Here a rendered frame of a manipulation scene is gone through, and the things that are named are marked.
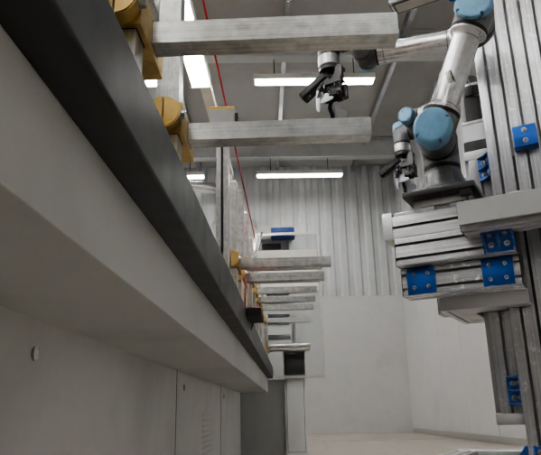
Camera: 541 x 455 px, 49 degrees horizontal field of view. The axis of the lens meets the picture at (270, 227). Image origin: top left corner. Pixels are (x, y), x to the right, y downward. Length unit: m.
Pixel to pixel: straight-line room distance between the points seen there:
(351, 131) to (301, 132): 0.08
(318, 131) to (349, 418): 10.18
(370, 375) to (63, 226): 10.67
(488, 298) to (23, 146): 1.71
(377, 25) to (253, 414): 4.18
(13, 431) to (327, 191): 10.98
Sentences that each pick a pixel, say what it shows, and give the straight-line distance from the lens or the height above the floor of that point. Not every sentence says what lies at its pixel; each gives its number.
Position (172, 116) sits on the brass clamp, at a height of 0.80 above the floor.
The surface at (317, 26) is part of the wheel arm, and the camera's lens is 0.74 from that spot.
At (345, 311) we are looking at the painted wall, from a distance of 11.16.
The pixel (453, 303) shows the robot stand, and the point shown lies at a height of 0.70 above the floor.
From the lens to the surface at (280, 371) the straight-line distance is 4.60.
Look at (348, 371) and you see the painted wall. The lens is 11.04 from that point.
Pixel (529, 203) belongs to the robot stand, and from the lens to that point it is 1.78.
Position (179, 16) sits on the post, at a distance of 1.02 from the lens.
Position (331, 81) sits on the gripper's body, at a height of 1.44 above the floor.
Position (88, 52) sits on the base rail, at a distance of 0.46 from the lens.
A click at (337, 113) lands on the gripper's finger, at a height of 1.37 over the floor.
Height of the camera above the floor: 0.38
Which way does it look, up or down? 17 degrees up
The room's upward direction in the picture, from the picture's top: 1 degrees counter-clockwise
